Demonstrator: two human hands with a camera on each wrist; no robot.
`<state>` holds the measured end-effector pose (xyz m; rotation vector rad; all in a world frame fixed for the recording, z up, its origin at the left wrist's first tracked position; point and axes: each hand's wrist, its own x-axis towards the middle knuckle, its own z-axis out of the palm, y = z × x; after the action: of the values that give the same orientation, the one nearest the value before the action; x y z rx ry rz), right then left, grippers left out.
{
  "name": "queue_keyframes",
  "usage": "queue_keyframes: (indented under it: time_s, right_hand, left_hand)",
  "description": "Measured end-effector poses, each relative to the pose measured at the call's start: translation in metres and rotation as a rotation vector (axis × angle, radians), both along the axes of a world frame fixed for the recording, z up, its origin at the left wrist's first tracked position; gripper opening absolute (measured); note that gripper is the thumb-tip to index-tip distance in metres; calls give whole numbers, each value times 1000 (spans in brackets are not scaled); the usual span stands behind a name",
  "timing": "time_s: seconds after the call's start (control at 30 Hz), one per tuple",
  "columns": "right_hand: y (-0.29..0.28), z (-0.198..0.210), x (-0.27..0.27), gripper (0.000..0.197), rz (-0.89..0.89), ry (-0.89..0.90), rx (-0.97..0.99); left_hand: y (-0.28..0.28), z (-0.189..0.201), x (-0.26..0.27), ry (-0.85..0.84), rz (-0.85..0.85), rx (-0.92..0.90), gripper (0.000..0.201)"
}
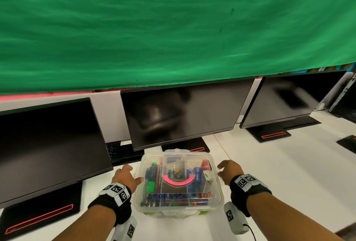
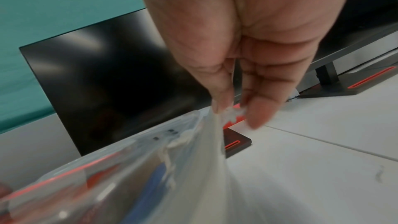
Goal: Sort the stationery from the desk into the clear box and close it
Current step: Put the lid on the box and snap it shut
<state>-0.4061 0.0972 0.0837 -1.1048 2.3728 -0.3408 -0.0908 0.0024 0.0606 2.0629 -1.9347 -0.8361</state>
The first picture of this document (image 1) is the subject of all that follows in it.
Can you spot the person's right hand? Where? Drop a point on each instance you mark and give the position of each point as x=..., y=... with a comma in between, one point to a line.
x=230, y=171

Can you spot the person's left hand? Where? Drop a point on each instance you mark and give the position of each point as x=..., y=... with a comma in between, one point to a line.
x=126, y=178

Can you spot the pile of pens and markers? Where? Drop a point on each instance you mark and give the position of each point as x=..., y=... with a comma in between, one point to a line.
x=151, y=174

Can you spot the orange ridged board eraser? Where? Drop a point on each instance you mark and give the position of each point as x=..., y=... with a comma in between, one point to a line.
x=205, y=164

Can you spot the blue staples box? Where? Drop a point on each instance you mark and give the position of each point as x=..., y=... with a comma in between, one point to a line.
x=197, y=175

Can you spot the clear plastic box lid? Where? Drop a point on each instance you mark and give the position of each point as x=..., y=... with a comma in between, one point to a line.
x=179, y=196

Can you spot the clear plastic storage box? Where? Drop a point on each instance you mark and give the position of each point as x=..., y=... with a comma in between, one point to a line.
x=179, y=210

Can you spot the person's right forearm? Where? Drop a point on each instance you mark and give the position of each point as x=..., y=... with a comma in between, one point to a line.
x=289, y=215

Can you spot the person's left forearm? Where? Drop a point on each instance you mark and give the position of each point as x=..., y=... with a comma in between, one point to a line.
x=89, y=224

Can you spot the black right wristband with markers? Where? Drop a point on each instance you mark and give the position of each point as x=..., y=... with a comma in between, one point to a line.
x=244, y=193

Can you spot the black wristband with markers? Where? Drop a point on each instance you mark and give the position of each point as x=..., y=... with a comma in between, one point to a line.
x=244, y=193
x=111, y=204

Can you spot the black left wristband with markers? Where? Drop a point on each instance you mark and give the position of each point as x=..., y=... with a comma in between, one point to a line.
x=111, y=204

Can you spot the black monitor base red stripe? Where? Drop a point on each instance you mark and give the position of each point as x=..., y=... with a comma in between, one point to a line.
x=194, y=146
x=347, y=143
x=41, y=215
x=272, y=132

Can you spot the black computer monitor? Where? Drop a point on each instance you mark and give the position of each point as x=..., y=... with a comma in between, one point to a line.
x=343, y=101
x=47, y=146
x=289, y=96
x=183, y=112

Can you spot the green cloth backdrop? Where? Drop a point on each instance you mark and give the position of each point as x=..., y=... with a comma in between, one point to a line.
x=167, y=26

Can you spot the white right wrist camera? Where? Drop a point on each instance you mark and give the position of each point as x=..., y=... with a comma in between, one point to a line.
x=235, y=218

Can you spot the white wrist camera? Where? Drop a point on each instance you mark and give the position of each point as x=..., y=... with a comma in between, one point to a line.
x=125, y=229
x=235, y=218

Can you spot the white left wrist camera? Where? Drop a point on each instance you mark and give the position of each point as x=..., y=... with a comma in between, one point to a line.
x=125, y=229

